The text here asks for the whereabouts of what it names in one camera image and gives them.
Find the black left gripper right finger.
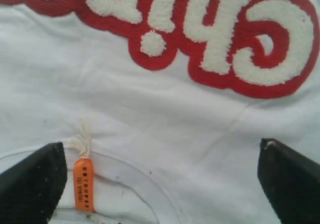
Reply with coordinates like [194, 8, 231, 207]
[257, 138, 320, 224]

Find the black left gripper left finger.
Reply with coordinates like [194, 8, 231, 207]
[0, 142, 68, 224]

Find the white t-shirt red lettering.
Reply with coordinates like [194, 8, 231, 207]
[0, 0, 320, 224]

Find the orange size tag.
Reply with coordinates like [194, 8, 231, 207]
[73, 158, 95, 213]

